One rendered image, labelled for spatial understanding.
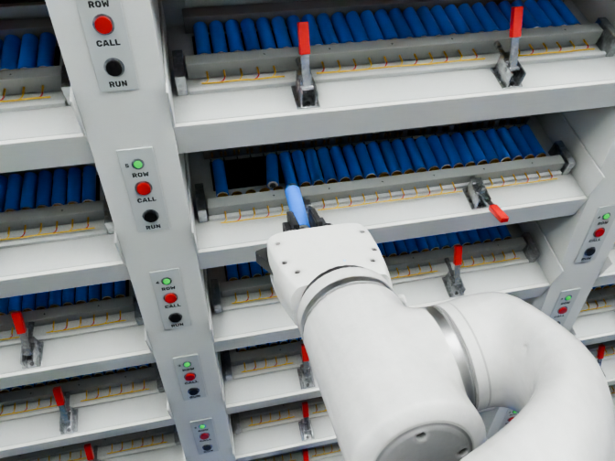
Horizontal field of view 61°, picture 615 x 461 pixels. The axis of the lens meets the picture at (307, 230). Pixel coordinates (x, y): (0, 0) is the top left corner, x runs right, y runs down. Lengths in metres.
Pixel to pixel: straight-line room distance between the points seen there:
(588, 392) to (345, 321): 0.15
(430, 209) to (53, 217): 0.54
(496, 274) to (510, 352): 0.66
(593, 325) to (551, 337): 0.95
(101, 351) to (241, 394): 0.28
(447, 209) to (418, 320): 0.47
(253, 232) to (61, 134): 0.28
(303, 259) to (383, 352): 0.15
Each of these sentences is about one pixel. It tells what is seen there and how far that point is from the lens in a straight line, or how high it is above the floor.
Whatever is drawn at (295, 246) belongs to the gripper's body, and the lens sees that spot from 0.48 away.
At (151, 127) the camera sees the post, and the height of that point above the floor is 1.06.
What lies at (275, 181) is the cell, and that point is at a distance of 0.76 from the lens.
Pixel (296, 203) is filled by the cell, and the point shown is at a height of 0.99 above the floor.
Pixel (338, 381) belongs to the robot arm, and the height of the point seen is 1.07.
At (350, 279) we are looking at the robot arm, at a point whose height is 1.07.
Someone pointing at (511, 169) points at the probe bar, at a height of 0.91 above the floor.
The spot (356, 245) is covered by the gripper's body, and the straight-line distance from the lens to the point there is 0.48.
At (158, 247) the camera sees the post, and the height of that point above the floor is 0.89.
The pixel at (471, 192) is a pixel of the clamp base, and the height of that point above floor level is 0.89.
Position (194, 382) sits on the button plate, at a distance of 0.95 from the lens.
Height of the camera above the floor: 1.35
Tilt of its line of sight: 40 degrees down
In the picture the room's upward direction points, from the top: straight up
